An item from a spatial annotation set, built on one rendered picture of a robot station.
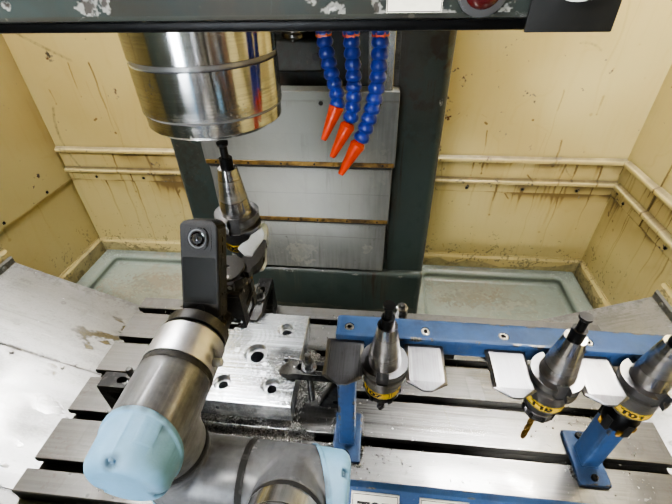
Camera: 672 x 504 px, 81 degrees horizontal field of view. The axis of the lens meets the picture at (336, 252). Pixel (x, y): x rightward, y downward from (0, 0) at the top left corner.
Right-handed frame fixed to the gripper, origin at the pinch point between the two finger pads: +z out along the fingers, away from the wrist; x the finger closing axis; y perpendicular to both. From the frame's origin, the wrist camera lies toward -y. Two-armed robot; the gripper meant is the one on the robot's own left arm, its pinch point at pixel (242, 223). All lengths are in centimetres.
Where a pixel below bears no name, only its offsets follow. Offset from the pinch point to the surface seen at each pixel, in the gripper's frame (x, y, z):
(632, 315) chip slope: 93, 52, 37
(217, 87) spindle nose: 3.7, -21.7, -8.1
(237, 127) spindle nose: 4.7, -17.5, -7.3
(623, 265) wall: 101, 52, 60
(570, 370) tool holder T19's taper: 43.9, 8.3, -16.0
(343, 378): 16.6, 12.1, -17.0
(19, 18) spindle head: -2.5, -29.4, -21.4
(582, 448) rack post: 59, 40, -9
